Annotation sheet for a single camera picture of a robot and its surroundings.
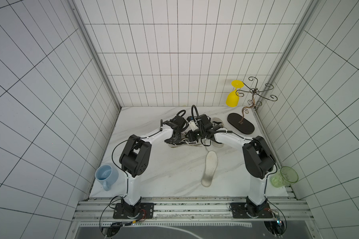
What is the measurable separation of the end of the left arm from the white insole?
23 cm

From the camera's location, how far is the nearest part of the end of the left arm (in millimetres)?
712

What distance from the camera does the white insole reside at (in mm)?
835
